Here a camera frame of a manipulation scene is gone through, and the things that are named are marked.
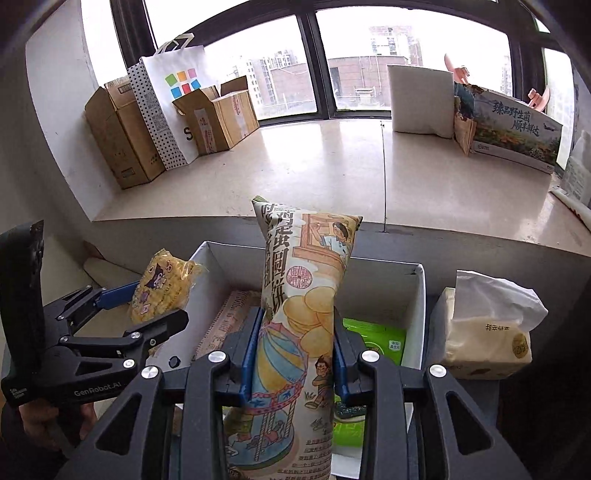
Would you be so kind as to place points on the pink plastic clip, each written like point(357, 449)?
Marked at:
point(457, 69)
point(540, 98)

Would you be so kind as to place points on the tall cardboard box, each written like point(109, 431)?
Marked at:
point(120, 138)

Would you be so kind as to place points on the white bottle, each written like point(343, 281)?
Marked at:
point(577, 170)

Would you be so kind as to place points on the cardboard scrap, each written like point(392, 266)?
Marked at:
point(92, 250)

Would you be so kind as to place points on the long illustrated biscuit packet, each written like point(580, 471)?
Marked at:
point(295, 286)

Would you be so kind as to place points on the pink brown snack packet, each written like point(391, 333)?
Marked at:
point(221, 318)

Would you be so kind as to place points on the person's left hand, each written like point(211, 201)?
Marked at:
point(41, 424)

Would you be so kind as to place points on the white tube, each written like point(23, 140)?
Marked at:
point(572, 203)

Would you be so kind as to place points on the yellow cartoon snack packet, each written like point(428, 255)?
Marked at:
point(166, 281)

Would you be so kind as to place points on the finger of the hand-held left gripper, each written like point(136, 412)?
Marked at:
point(115, 295)
point(161, 325)

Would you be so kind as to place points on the green seaweed snack packet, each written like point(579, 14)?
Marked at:
point(383, 337)

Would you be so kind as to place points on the polka dot paper bag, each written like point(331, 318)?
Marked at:
point(166, 110)

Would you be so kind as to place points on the soft tissue pack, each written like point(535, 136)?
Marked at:
point(485, 337)

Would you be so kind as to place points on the landscape printed box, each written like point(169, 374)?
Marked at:
point(512, 134)

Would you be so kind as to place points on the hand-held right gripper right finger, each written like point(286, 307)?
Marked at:
point(338, 364)

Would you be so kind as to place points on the black framed window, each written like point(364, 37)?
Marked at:
point(318, 69)

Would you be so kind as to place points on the plain white box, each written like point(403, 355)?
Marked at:
point(420, 101)

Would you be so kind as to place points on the open cardboard box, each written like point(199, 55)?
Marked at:
point(226, 120)

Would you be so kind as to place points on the white sofa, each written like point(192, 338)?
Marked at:
point(111, 272)

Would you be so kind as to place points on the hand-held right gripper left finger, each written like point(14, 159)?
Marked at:
point(251, 355)

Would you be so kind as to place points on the white storage box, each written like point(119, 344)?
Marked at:
point(369, 286)

